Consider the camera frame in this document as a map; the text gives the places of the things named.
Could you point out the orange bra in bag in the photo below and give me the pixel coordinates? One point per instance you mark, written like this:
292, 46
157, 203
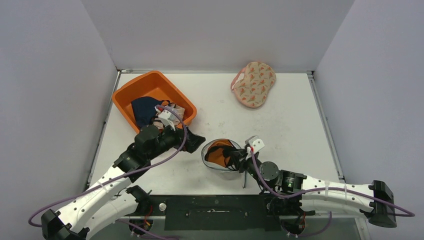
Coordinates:
214, 152

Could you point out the white mesh laundry bag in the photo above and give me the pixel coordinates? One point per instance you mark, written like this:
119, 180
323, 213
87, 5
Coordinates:
223, 155

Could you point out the orange plastic tub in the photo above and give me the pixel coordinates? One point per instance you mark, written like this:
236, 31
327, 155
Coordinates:
151, 84

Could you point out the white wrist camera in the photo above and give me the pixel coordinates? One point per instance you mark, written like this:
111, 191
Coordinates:
253, 145
166, 117

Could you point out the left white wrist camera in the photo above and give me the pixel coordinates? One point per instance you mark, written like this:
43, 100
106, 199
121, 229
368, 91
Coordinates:
166, 117

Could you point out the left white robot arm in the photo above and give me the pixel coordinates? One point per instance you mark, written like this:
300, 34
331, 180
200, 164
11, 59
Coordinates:
115, 194

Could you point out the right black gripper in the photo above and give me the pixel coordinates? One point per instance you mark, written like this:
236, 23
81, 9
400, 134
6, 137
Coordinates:
239, 159

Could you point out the beige bra in tub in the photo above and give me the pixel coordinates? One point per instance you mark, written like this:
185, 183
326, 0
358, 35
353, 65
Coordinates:
178, 108

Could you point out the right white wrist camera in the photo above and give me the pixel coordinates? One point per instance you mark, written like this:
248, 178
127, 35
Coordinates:
253, 145

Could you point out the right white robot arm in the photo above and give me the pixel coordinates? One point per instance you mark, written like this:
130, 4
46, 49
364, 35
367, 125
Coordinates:
374, 202

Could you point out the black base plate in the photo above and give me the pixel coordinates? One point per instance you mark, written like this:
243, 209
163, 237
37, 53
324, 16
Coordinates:
221, 212

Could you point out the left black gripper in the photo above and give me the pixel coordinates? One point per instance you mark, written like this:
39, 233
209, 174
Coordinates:
195, 141

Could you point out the floral padded bra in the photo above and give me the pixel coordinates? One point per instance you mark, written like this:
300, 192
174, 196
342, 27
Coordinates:
253, 83

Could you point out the navy blue bra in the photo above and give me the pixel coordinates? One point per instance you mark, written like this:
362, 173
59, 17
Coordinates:
144, 110

